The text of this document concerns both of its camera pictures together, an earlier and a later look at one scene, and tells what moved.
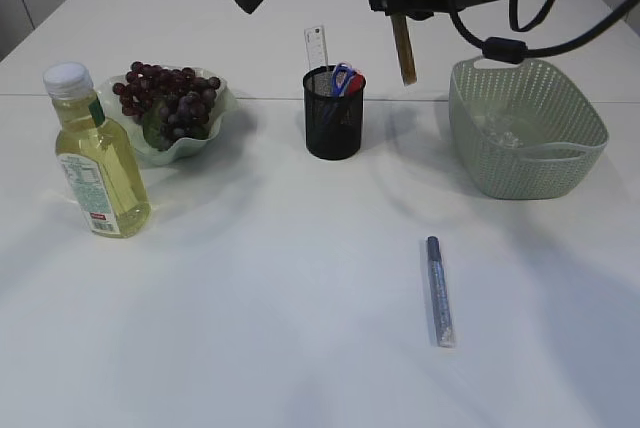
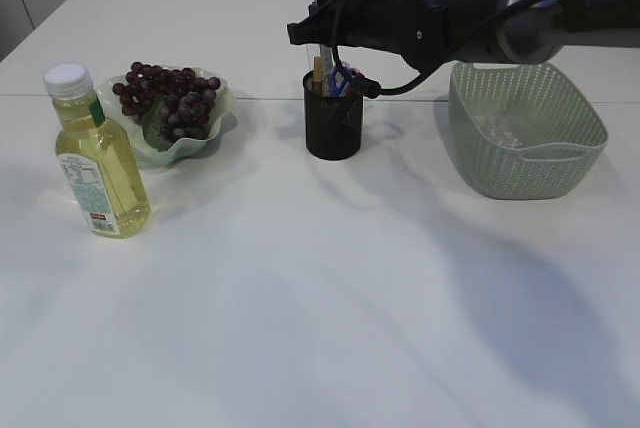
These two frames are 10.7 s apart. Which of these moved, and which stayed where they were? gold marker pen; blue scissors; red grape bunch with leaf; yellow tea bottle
Moved: gold marker pen
Stayed: red grape bunch with leaf; blue scissors; yellow tea bottle
